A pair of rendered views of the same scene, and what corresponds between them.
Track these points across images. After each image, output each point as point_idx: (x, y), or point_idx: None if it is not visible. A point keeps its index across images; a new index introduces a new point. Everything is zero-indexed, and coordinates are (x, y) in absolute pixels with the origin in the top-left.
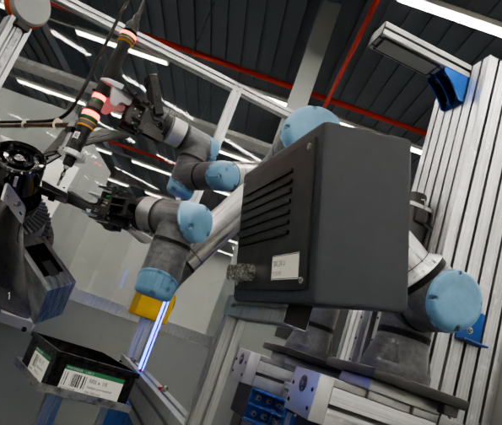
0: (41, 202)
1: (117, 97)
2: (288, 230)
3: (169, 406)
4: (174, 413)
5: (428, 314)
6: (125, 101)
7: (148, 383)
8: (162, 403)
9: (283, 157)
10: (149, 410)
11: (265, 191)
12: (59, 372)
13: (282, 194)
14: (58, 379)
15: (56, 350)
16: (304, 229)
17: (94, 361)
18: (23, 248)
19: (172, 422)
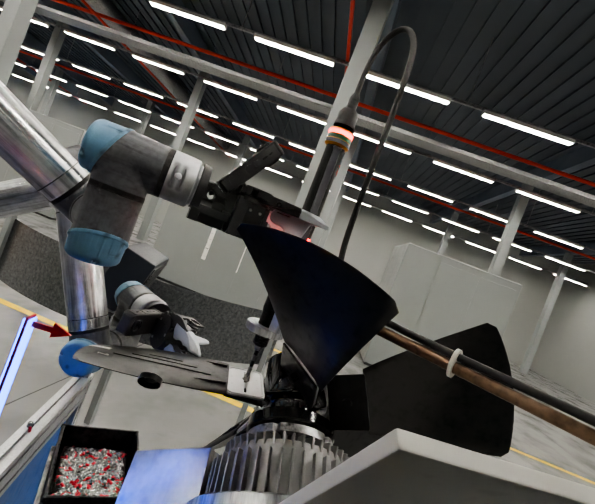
0: (259, 433)
1: (276, 225)
2: (149, 285)
3: (69, 397)
4: (80, 387)
5: None
6: (267, 219)
7: (23, 448)
8: (66, 404)
9: (163, 265)
10: (47, 431)
11: (155, 275)
12: (126, 444)
13: (156, 276)
14: (122, 448)
15: (138, 433)
16: (151, 284)
17: (108, 428)
18: (215, 442)
19: (82, 388)
